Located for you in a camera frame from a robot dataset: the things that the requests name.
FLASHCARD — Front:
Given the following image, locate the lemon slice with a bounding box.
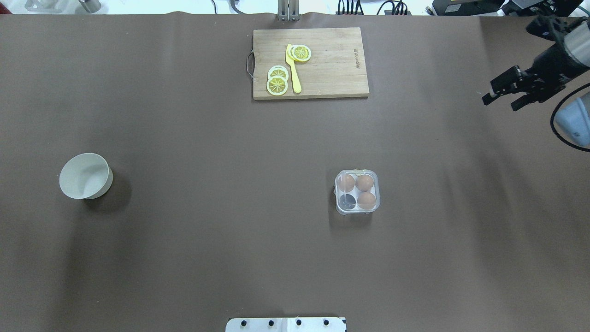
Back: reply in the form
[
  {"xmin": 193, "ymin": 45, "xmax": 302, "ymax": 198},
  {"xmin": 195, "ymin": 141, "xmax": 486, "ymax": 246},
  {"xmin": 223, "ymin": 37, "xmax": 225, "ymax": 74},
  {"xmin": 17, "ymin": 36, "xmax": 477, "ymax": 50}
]
[
  {"xmin": 267, "ymin": 65, "xmax": 289, "ymax": 80},
  {"xmin": 287, "ymin": 44, "xmax": 312, "ymax": 62},
  {"xmin": 267, "ymin": 76, "xmax": 289, "ymax": 96}
]

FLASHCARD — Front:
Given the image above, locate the aluminium frame post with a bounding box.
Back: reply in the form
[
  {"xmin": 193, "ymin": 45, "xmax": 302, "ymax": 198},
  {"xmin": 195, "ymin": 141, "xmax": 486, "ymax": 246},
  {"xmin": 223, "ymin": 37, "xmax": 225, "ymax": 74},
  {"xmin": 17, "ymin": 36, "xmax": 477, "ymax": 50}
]
[{"xmin": 277, "ymin": 0, "xmax": 301, "ymax": 22}]

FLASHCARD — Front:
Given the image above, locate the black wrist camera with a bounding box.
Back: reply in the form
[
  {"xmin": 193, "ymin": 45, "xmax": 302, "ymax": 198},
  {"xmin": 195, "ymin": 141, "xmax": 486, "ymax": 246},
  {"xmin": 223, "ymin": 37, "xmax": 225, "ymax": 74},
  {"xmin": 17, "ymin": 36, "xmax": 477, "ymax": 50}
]
[{"xmin": 525, "ymin": 15, "xmax": 571, "ymax": 42}]

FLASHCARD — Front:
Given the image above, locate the white ceramic bowl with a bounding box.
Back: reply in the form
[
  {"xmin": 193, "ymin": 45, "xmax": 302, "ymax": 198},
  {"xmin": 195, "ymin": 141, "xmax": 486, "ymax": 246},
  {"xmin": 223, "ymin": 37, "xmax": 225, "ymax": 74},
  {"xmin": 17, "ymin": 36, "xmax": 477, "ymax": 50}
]
[{"xmin": 59, "ymin": 153, "xmax": 113, "ymax": 200}]

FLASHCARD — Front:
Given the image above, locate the yellow plastic knife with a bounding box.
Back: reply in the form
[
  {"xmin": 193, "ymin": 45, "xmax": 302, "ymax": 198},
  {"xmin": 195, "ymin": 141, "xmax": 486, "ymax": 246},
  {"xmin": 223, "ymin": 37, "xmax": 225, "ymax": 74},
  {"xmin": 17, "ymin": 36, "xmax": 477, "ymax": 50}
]
[{"xmin": 285, "ymin": 43, "xmax": 302, "ymax": 94}]

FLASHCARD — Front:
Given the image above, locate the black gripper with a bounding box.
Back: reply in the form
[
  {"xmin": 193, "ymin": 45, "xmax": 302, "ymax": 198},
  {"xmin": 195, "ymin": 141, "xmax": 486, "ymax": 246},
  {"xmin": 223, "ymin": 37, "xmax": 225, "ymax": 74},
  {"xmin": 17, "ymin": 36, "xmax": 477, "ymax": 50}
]
[{"xmin": 482, "ymin": 44, "xmax": 589, "ymax": 112}]

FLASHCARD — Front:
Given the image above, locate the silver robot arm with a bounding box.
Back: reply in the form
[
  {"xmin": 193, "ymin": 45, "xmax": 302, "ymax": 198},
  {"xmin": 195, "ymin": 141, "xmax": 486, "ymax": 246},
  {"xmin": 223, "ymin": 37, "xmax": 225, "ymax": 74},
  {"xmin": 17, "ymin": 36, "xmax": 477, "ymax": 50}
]
[{"xmin": 481, "ymin": 15, "xmax": 590, "ymax": 153}]

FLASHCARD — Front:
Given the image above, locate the wooden cutting board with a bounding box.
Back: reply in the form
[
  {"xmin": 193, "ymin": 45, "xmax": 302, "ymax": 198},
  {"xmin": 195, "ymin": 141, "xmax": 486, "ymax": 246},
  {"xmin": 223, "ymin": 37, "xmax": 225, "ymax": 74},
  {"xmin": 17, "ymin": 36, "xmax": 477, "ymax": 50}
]
[{"xmin": 252, "ymin": 27, "xmax": 370, "ymax": 100}]

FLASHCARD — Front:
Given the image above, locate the white camera pillar base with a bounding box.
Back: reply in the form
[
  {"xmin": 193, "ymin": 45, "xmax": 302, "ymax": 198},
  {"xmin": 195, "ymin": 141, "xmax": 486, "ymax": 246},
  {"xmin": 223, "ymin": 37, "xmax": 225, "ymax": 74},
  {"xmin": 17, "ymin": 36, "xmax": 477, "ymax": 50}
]
[{"xmin": 225, "ymin": 317, "xmax": 348, "ymax": 332}]

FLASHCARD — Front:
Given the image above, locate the brown egg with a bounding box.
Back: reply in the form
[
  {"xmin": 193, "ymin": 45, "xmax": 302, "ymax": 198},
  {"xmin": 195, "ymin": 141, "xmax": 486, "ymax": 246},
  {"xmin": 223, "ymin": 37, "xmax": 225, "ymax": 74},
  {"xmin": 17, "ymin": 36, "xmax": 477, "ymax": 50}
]
[
  {"xmin": 336, "ymin": 173, "xmax": 356, "ymax": 192},
  {"xmin": 357, "ymin": 191, "xmax": 377, "ymax": 210},
  {"xmin": 355, "ymin": 174, "xmax": 375, "ymax": 192}
]

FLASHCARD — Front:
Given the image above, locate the black camera cable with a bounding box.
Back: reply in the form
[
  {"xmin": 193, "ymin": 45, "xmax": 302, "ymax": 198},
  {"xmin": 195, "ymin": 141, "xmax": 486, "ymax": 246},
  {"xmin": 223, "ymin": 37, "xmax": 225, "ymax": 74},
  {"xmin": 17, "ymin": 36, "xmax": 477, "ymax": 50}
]
[{"xmin": 550, "ymin": 83, "xmax": 590, "ymax": 152}]

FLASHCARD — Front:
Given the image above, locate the small metal cup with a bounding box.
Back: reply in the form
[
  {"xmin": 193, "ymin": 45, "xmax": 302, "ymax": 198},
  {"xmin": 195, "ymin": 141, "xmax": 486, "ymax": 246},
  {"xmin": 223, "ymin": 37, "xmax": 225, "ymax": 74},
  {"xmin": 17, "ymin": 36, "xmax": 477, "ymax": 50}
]
[{"xmin": 78, "ymin": 0, "xmax": 102, "ymax": 13}]

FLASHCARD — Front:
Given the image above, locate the clear plastic egg box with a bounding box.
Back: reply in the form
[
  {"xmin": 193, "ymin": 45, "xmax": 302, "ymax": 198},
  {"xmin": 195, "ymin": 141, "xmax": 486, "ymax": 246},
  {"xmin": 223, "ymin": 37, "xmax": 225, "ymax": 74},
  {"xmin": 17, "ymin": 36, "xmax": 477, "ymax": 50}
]
[{"xmin": 334, "ymin": 169, "xmax": 381, "ymax": 216}]

